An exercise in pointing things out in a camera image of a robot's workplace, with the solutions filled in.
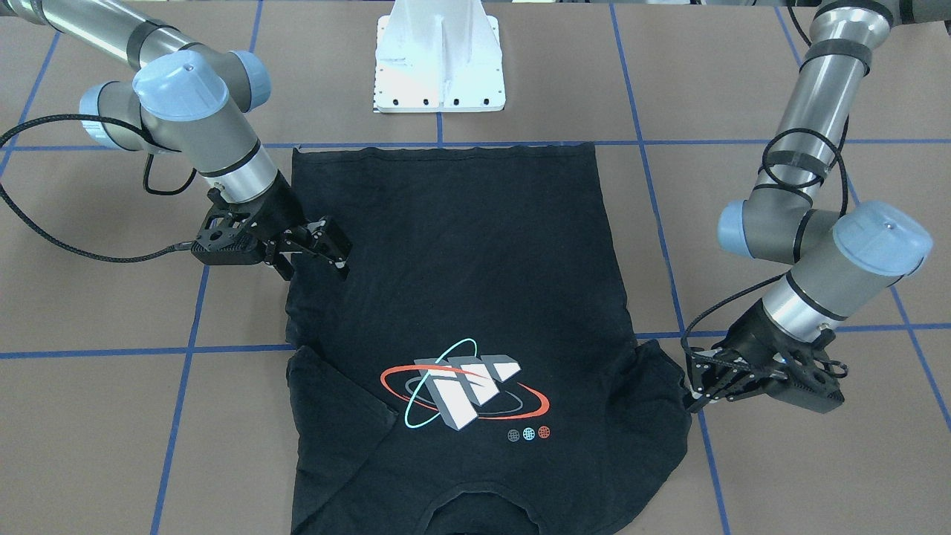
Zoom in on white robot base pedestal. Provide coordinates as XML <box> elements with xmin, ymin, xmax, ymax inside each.
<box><xmin>371</xmin><ymin>1</ymin><xmax>507</xmax><ymax>113</ymax></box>

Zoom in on black braided cable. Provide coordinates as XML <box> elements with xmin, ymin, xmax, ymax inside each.
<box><xmin>0</xmin><ymin>113</ymin><xmax>216</xmax><ymax>265</ymax></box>

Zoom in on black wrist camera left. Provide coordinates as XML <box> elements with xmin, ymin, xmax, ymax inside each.
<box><xmin>764</xmin><ymin>350</ymin><xmax>848</xmax><ymax>414</ymax></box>

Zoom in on black printed t-shirt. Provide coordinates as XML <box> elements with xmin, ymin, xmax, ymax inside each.
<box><xmin>286</xmin><ymin>143</ymin><xmax>692</xmax><ymax>534</ymax></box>

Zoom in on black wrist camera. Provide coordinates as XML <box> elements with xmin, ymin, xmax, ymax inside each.
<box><xmin>764</xmin><ymin>350</ymin><xmax>848</xmax><ymax>414</ymax></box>
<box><xmin>190</xmin><ymin>207</ymin><xmax>265</xmax><ymax>265</ymax></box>

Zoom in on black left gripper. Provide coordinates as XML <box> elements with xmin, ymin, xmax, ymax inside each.
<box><xmin>685</xmin><ymin>302</ymin><xmax>835</xmax><ymax>414</ymax></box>

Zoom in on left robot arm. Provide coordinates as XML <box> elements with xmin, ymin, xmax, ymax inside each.
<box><xmin>681</xmin><ymin>1</ymin><xmax>949</xmax><ymax>414</ymax></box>

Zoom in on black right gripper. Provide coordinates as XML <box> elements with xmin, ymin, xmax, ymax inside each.
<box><xmin>207</xmin><ymin>174</ymin><xmax>352</xmax><ymax>281</ymax></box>

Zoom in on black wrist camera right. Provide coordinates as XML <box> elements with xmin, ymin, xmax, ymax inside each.
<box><xmin>190</xmin><ymin>207</ymin><xmax>265</xmax><ymax>265</ymax></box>

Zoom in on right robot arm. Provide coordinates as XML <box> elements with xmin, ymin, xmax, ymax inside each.
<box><xmin>2</xmin><ymin>1</ymin><xmax>352</xmax><ymax>280</ymax></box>

